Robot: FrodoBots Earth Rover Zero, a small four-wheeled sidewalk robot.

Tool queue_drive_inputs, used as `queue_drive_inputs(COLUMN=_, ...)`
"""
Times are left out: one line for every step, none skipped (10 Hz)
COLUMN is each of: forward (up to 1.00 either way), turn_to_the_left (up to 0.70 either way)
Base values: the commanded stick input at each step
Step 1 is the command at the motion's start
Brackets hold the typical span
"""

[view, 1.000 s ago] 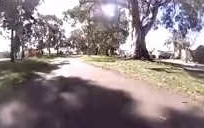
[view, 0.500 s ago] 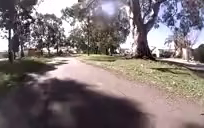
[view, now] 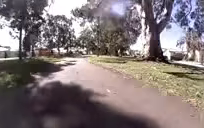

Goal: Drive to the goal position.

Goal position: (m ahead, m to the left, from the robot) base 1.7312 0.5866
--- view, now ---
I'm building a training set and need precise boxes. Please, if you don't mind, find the grey asphalt path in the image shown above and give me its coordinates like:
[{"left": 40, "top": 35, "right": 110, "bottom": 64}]
[{"left": 0, "top": 57, "right": 204, "bottom": 128}]

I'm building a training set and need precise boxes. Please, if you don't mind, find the row of trees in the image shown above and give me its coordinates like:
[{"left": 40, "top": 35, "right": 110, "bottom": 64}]
[{"left": 39, "top": 0, "right": 143, "bottom": 57}]

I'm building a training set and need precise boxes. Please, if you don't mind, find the grass verge with dry patches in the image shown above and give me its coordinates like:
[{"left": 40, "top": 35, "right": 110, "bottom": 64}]
[{"left": 88, "top": 55, "right": 204, "bottom": 113}]

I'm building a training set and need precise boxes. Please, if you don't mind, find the large thick-trunked tree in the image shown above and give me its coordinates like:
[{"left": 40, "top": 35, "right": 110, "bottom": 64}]
[{"left": 133, "top": 0, "right": 204, "bottom": 63}]

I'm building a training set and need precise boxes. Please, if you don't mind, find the pale building with fence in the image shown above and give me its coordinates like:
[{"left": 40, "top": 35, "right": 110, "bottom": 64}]
[{"left": 163, "top": 31, "right": 204, "bottom": 65}]

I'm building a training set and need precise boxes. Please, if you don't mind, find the slender dark tree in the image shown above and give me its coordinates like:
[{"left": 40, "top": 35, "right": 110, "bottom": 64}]
[{"left": 0, "top": 0, "right": 49, "bottom": 61}]

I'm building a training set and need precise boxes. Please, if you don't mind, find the shaded grass verge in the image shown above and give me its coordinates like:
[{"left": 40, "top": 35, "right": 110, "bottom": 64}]
[{"left": 0, "top": 57, "right": 78, "bottom": 98}]

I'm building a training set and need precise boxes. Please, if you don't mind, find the pale road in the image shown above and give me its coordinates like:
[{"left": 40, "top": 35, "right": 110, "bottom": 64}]
[{"left": 171, "top": 59, "right": 204, "bottom": 70}]

